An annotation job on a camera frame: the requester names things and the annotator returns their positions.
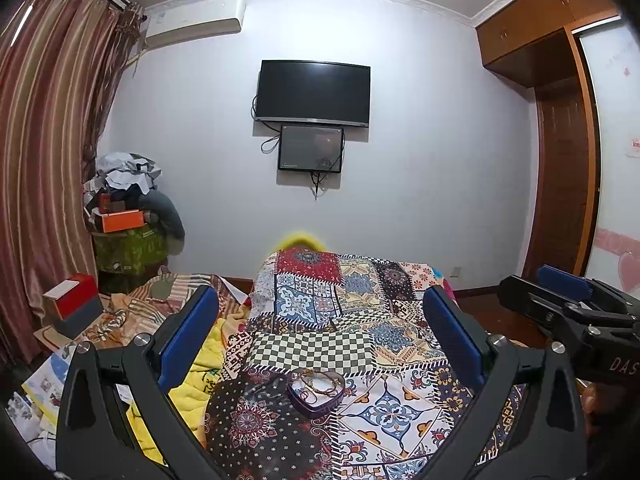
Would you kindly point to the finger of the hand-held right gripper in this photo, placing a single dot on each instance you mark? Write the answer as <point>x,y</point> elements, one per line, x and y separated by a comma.
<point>535,302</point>
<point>562,280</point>

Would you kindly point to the wooden overhead cabinet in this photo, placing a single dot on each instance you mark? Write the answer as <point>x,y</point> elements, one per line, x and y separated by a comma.
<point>540,20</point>

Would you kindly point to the orange box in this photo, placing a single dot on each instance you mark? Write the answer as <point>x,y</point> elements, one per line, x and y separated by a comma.
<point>120,220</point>

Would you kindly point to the dark grey box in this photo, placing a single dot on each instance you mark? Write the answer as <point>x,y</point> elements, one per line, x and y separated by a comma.
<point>82,322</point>

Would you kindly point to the colourful patchwork blanket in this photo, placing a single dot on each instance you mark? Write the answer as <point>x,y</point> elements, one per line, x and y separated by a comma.
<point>390,320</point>

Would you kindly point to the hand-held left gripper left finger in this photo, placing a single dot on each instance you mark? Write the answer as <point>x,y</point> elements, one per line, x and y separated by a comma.
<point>192,330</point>

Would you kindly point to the black wall television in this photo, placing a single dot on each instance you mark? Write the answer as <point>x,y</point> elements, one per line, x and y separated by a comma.
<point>312,91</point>

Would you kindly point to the striped brown curtain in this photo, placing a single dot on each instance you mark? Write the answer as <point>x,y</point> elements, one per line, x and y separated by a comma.
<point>45,160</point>

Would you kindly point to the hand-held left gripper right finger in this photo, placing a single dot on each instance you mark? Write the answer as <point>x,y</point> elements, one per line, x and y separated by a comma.
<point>452,330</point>

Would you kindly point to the purple heart-shaped tin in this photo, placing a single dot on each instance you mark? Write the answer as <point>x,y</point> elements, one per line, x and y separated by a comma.
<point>315,406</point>

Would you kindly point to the person's right hand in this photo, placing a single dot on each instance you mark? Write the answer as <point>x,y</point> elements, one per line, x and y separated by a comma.
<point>595,402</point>

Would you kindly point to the light blue printed booklet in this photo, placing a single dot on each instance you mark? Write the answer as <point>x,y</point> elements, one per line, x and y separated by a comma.
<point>47,385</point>

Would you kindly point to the pile of grey clothes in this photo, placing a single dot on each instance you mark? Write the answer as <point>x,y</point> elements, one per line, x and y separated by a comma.
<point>125,172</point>

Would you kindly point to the small black wall monitor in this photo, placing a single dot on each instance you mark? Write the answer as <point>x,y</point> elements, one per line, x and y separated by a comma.
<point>310,149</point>

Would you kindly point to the brown striped blanket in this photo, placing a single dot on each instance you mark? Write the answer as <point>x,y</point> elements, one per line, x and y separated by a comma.
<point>170,292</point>

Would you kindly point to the red box white lid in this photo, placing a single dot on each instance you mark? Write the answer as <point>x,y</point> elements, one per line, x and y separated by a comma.
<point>72,295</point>

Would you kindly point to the white air conditioner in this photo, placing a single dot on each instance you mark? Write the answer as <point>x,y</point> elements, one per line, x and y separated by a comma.
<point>195,20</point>

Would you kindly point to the yellow cartoon blanket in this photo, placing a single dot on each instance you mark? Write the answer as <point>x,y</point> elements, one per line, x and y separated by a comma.
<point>215,367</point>

